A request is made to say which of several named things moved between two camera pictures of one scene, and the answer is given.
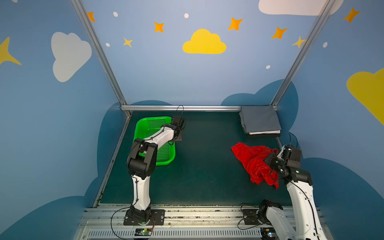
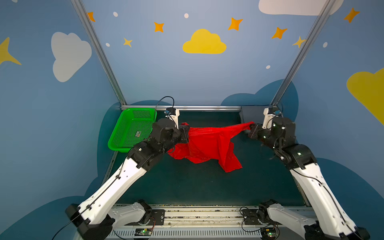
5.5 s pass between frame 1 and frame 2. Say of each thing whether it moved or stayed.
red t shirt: moved
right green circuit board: stayed
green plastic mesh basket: moved
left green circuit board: stayed
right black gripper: moved
